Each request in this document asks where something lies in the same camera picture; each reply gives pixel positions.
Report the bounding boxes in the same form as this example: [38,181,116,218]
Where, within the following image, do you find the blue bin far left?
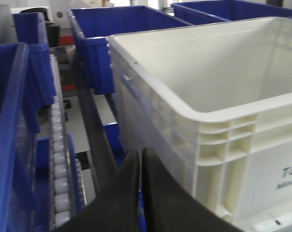
[0,5,56,133]

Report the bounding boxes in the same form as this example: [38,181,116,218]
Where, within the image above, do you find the left white roller track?
[49,54,71,231]

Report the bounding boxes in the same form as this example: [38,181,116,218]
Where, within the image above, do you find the white plastic Totelife tote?
[107,17,292,232]

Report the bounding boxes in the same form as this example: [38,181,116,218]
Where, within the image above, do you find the blue bin left shelf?
[0,43,39,232]

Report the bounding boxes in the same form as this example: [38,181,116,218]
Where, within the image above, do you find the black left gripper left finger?
[55,150,140,232]

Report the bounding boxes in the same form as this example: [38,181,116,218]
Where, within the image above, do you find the blue bin behind tote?
[66,5,194,95]

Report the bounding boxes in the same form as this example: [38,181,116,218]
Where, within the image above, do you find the blue bin far right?
[171,0,292,25]

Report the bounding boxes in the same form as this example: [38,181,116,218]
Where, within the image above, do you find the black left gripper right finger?
[141,147,240,232]

